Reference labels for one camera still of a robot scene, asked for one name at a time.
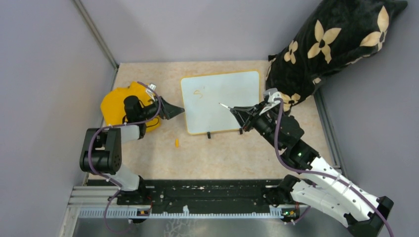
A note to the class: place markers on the yellow cloth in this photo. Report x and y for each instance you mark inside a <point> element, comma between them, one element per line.
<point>112,105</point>

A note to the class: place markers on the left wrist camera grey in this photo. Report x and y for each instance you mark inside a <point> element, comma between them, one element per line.
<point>150,90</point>

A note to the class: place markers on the white board yellow frame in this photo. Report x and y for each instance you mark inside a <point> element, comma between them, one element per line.
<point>201,96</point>

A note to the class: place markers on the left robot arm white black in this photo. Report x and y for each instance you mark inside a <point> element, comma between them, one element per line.
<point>102,149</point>

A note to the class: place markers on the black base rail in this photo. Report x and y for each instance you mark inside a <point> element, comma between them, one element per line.
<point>186,199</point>

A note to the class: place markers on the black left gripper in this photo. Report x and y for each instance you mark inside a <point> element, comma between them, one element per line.
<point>168,111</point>

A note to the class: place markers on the white marker pen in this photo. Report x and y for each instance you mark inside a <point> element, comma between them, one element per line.
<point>225,106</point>

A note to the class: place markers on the black floral pillow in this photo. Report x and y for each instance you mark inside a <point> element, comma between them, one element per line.
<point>337,34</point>

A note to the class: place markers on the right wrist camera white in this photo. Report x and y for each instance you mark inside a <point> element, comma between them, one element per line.
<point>272,98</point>

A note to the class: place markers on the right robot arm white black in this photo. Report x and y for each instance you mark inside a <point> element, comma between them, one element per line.
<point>321,187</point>

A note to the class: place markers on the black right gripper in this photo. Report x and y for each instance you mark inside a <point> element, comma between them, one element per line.
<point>243,112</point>

